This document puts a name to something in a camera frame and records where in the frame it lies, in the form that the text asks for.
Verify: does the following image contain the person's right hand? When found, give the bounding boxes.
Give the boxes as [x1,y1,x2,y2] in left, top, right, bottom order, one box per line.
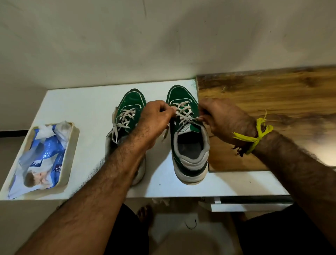
[198,98,259,147]

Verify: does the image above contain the person's left hand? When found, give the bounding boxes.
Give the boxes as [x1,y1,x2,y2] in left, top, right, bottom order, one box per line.
[128,99,177,152]

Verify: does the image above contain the white shoelace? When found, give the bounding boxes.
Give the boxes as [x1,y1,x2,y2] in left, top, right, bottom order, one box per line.
[162,101,204,142]
[111,108,138,144]

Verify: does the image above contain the green sneaker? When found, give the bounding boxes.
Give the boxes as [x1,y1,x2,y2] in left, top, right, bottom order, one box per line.
[105,88,147,186]
[166,84,210,185]

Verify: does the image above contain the white wet wipe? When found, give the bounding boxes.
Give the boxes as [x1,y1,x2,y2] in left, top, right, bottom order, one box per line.
[35,125,56,140]

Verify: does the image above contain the person's right forearm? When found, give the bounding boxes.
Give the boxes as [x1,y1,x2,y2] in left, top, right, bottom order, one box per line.
[253,131,336,247]

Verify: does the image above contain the person's left forearm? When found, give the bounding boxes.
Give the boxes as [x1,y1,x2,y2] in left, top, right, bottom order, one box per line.
[15,139,146,255]

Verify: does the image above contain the person's left foot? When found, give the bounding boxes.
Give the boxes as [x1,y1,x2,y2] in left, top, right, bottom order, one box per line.
[136,205,154,226]

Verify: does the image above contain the blue wet wipe packet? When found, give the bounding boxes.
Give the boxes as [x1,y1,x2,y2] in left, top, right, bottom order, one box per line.
[8,120,73,200]

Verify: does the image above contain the yellow thread wristband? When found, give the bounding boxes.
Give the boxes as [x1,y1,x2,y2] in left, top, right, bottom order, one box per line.
[232,110,274,155]

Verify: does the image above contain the brown wooden board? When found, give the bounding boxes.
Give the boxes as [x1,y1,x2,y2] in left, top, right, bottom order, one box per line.
[196,65,336,173]

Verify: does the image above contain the white table drawer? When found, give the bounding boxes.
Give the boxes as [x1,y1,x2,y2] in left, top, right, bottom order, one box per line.
[199,195,294,213]

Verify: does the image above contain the beige plastic tray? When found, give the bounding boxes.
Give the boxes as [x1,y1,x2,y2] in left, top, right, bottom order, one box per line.
[0,122,80,200]

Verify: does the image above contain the black shorts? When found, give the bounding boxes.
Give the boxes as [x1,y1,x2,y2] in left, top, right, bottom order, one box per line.
[104,202,336,255]

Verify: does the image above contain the black skirting strip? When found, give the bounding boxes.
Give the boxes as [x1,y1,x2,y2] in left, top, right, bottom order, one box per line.
[0,130,29,138]

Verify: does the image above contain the brown beaded bracelet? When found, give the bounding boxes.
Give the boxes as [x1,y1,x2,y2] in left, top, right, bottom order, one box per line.
[231,144,254,158]

